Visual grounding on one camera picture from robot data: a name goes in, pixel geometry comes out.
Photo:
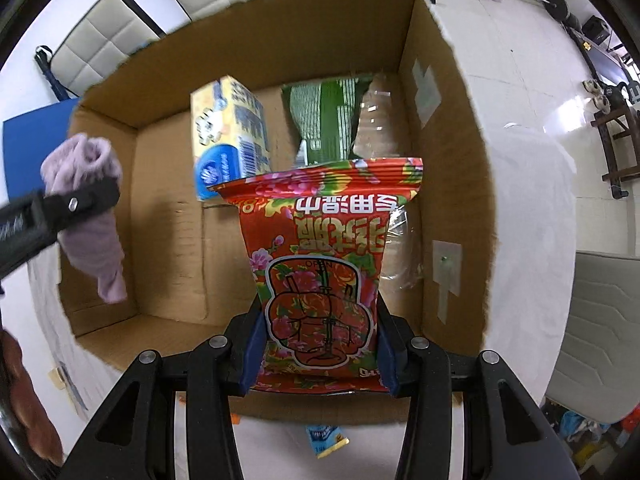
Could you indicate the small blue yellow packet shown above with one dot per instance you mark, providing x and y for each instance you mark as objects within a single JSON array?
[{"x": 325, "y": 439}]

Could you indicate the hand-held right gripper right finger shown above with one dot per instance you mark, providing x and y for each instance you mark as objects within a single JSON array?
[{"x": 387, "y": 360}]

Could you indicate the cardboard box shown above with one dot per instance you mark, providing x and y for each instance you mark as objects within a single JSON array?
[{"x": 165, "y": 240}]

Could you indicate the brown plush toy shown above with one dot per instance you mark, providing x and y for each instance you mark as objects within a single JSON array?
[{"x": 25, "y": 400}]

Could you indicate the black speaker box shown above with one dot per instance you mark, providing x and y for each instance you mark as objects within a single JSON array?
[{"x": 596, "y": 30}]

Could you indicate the blue board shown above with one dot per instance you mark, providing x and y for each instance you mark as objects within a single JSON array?
[{"x": 30, "y": 150}]

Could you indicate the green packet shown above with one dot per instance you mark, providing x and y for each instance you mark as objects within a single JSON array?
[{"x": 320, "y": 115}]

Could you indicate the purple sock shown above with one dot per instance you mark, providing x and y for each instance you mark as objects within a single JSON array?
[{"x": 92, "y": 250}]

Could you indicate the white shoes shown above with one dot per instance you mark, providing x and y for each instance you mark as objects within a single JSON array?
[{"x": 597, "y": 95}]

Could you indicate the dark wooden stool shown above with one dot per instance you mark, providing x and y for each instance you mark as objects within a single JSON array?
[{"x": 617, "y": 130}]

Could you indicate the red floral wet wipes packet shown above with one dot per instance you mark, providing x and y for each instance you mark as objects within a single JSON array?
[{"x": 320, "y": 260}]

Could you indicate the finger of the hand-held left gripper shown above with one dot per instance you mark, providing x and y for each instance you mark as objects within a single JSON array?
[{"x": 75, "y": 205}]

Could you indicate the clear plastic bag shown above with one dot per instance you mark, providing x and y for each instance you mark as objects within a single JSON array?
[{"x": 382, "y": 120}]

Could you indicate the white padded cushion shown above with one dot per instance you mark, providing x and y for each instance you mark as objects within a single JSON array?
[{"x": 605, "y": 330}]

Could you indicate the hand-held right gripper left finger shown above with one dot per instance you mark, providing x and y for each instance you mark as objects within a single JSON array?
[{"x": 251, "y": 357}]

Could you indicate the yellow blue tissue box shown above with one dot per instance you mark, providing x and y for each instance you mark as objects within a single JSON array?
[{"x": 227, "y": 135}]

